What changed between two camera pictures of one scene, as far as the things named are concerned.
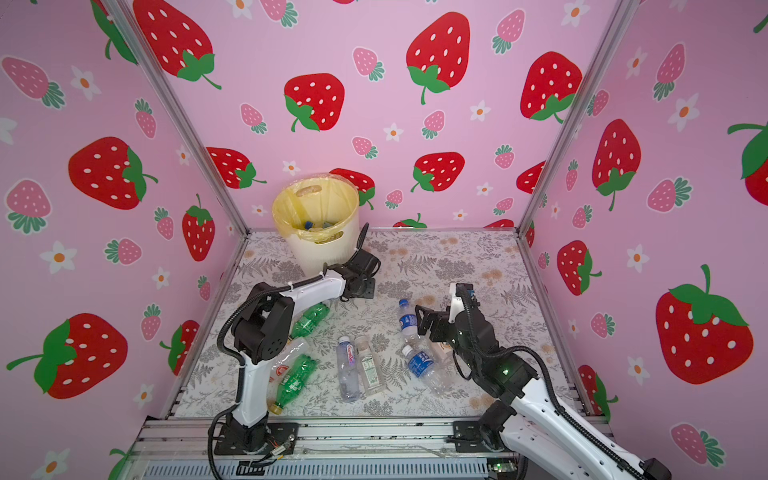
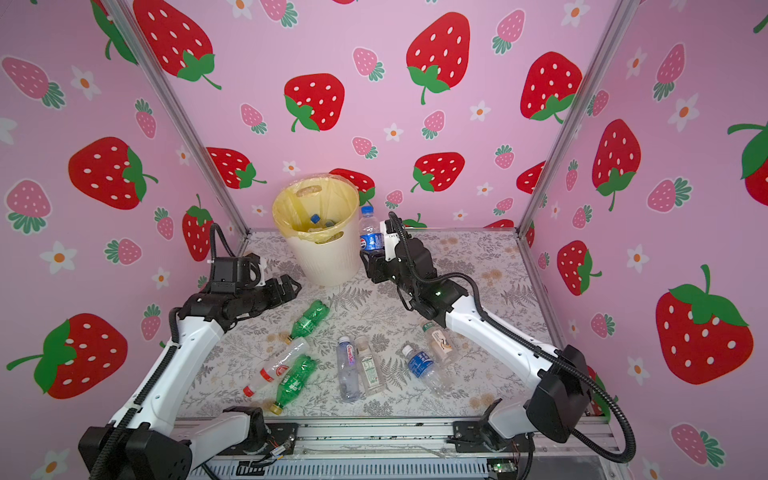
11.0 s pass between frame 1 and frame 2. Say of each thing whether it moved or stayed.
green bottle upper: stayed
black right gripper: moved
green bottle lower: stayed
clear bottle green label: stayed
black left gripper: moved
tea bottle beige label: stayed
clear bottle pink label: stayed
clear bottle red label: stayed
